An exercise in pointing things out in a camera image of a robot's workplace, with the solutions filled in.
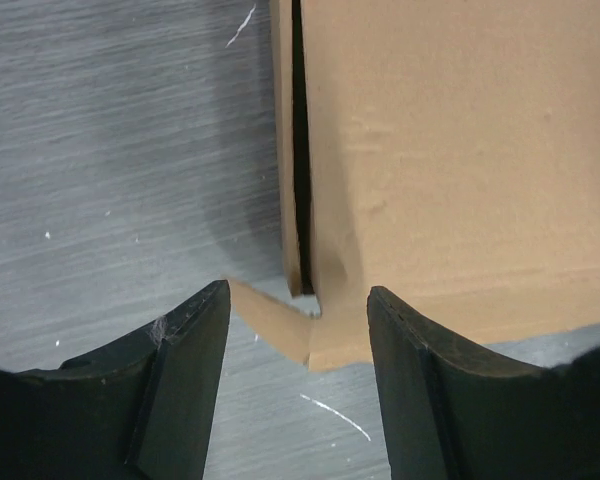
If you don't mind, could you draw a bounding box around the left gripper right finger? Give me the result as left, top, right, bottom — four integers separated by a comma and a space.
367, 286, 600, 479

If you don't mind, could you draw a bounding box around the cardboard box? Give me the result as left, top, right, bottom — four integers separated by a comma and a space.
230, 1, 600, 371

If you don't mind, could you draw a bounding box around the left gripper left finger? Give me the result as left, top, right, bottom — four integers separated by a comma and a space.
0, 280, 230, 479

